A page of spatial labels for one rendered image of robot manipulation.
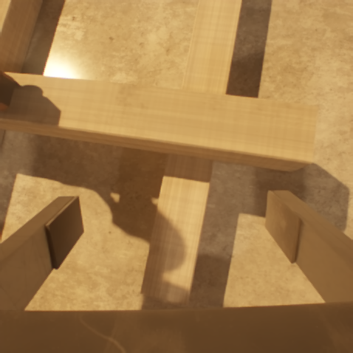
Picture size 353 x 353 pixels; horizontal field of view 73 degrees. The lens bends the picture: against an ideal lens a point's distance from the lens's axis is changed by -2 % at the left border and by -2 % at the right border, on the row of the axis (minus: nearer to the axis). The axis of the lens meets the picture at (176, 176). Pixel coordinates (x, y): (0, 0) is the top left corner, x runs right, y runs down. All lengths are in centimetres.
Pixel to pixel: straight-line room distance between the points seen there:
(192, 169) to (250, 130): 15
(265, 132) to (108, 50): 52
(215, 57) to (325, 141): 33
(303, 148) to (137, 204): 40
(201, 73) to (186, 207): 30
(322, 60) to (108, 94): 55
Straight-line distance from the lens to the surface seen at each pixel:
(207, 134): 43
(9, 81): 58
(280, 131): 45
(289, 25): 81
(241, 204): 62
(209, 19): 67
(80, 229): 17
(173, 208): 51
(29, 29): 94
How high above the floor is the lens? 61
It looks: 80 degrees down
